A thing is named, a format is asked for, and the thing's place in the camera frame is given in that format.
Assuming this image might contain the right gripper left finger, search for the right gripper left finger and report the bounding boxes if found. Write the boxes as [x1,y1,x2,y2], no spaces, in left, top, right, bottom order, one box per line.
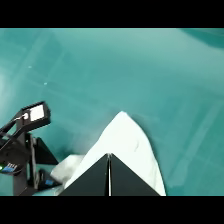
[59,153,110,197]

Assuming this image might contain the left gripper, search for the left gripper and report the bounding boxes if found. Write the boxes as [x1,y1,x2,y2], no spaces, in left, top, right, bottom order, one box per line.
[0,132,63,197]

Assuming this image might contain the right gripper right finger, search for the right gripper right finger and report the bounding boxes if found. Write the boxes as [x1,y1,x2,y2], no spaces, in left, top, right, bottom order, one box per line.
[109,153,161,197]

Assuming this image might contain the white shirt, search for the white shirt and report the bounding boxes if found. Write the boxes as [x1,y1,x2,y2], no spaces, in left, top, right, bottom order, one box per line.
[49,110,167,197]

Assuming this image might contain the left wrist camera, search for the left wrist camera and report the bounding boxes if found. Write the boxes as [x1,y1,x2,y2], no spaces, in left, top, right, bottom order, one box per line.
[0,100,52,143]

